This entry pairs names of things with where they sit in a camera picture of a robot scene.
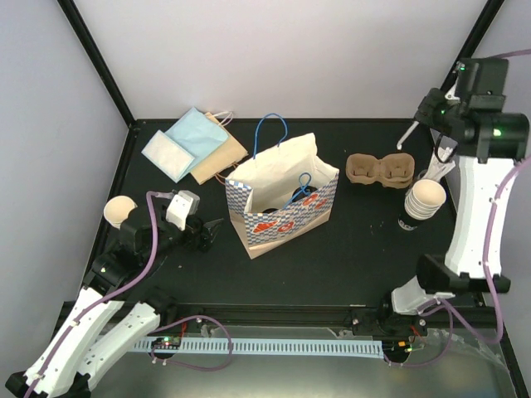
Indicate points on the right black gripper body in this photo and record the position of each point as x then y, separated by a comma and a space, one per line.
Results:
433, 118

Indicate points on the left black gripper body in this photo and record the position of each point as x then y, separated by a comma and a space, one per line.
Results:
193, 242

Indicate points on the white straw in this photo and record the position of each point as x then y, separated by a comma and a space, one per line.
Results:
406, 135

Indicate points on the black printed coffee cup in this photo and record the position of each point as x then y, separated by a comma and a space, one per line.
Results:
270, 210

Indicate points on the checkered pastry paper bag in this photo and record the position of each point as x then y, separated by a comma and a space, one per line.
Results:
269, 179

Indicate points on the paper cup stack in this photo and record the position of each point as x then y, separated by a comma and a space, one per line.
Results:
421, 203
117, 210

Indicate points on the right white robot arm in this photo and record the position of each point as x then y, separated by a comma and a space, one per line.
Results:
490, 150

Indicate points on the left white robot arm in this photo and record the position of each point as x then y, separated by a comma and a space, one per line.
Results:
79, 355

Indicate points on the white napkin pack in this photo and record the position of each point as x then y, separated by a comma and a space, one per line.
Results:
169, 157

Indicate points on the glass of wrapped straws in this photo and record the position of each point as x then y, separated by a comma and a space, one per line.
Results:
442, 162

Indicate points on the brown pulp cup carrier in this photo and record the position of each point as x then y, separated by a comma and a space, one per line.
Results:
395, 170

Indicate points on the brown kraft paper bag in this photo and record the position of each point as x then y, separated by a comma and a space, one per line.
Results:
228, 154

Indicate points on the light blue paper bag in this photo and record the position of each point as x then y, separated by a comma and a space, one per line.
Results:
195, 133

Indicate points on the left circuit board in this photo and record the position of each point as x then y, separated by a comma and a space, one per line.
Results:
172, 343

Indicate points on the circuit board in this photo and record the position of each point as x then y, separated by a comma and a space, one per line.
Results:
402, 346
172, 343

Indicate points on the right circuit board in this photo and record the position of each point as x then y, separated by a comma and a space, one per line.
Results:
402, 346

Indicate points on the blue slotted cable duct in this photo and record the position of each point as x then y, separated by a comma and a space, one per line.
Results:
270, 347

